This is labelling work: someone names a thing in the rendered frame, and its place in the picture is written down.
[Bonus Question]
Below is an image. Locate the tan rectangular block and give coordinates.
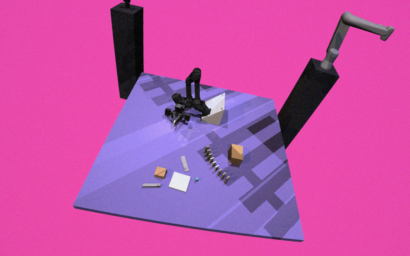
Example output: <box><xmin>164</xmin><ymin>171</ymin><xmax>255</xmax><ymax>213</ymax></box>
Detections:
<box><xmin>229</xmin><ymin>144</ymin><xmax>243</xmax><ymax>165</ymax></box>

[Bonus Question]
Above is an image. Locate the white flat bar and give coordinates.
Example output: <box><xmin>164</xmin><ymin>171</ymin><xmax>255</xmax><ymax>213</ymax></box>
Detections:
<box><xmin>142</xmin><ymin>183</ymin><xmax>161</xmax><ymax>188</ymax></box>

